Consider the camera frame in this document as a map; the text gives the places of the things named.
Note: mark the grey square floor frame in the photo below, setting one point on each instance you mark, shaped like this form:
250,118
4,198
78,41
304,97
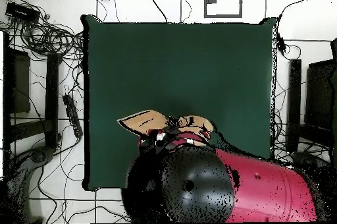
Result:
223,16

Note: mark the grey curved stand base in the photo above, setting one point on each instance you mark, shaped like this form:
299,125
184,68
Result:
300,156
39,155

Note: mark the black flat box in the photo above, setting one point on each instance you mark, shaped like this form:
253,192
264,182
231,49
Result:
22,13

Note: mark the black power strip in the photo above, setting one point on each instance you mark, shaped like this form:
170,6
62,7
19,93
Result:
72,114

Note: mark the black metal frame stand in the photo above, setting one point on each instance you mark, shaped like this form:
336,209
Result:
51,89
294,89

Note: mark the orange terry towel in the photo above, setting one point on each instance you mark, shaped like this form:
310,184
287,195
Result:
142,123

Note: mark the dark green table cloth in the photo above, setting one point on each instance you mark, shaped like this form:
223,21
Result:
171,63

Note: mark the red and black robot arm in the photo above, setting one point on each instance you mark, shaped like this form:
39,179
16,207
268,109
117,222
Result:
263,181

